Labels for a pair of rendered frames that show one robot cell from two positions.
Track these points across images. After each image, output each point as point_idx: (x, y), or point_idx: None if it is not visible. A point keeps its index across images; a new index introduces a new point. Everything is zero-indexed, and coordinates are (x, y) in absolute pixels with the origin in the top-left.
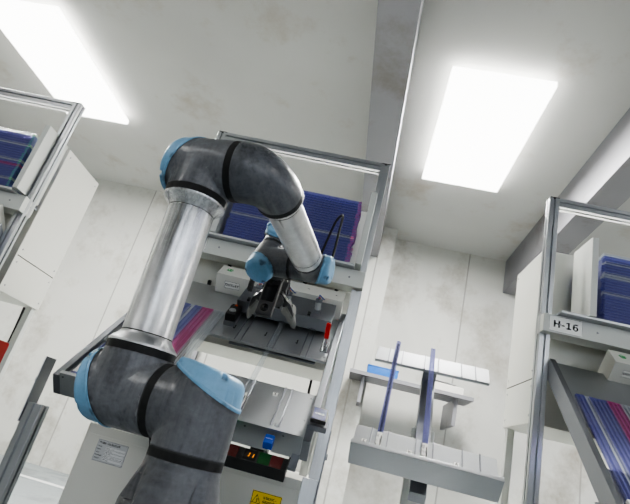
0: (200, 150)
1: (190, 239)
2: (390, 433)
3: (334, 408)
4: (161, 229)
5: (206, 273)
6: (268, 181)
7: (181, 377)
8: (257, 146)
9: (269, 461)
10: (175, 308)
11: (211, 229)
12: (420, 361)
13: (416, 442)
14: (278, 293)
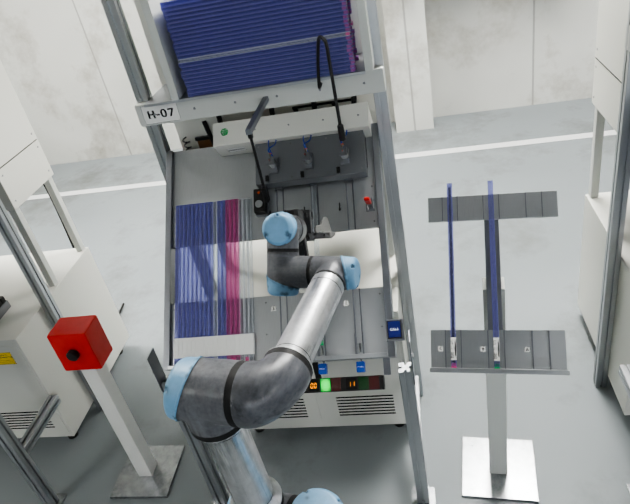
0: (198, 414)
1: (241, 457)
2: (462, 331)
3: (400, 217)
4: (213, 456)
5: None
6: (278, 416)
7: None
8: (249, 400)
9: (368, 384)
10: (263, 486)
11: (173, 98)
12: (478, 207)
13: (488, 336)
14: (306, 248)
